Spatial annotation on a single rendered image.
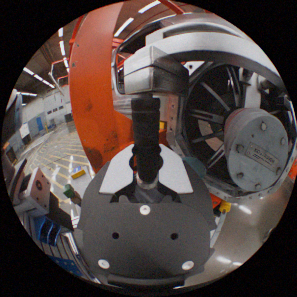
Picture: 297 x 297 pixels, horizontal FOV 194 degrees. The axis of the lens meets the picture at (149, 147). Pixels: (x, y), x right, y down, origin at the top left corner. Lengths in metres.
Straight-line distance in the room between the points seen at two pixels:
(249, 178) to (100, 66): 0.49
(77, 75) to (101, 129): 0.22
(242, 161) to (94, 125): 0.41
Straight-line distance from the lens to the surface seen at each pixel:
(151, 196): 0.54
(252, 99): 0.30
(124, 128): 0.43
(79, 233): 0.86
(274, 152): 0.17
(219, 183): 0.44
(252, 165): 0.16
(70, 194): 0.40
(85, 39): 0.45
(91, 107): 0.35
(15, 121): 0.37
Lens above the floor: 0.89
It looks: 31 degrees down
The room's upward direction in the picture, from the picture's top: straight up
